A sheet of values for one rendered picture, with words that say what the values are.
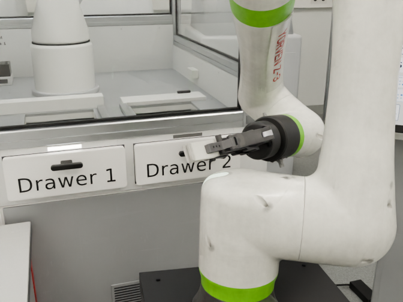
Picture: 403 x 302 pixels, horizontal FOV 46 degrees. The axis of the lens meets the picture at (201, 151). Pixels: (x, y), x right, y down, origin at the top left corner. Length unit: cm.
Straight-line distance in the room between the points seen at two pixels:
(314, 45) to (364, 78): 415
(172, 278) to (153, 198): 42
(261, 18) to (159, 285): 50
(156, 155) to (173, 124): 9
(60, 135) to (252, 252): 65
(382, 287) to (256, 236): 97
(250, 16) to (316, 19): 401
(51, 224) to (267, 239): 73
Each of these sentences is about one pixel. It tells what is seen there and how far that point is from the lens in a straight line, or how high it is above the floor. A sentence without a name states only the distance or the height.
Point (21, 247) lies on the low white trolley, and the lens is 117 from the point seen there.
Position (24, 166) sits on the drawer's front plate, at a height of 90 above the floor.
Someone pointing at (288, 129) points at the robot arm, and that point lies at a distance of 95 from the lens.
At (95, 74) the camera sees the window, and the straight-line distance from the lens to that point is 120.
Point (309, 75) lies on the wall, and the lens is 489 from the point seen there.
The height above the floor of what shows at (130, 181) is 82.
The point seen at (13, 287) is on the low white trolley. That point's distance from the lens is 104.
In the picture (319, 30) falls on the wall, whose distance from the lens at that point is 485.
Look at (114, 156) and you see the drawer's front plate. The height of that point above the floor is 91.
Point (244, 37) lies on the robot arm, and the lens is 89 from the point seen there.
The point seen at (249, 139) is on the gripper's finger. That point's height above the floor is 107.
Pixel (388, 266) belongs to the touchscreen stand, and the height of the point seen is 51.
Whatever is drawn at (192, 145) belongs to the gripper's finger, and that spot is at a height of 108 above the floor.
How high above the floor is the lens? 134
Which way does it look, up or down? 20 degrees down
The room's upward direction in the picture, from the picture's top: straight up
